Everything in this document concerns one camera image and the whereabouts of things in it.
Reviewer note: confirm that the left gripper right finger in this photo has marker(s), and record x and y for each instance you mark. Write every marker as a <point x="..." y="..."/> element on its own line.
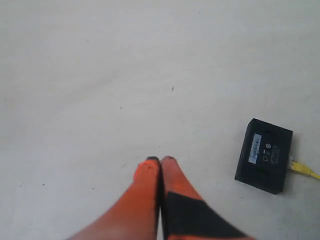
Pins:
<point x="185" y="215"/>

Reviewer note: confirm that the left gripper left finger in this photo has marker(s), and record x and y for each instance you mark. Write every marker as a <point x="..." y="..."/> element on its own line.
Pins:
<point x="135" y="215"/>

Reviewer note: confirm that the small black box device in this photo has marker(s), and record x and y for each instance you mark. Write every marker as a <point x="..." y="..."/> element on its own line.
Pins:
<point x="264" y="156"/>

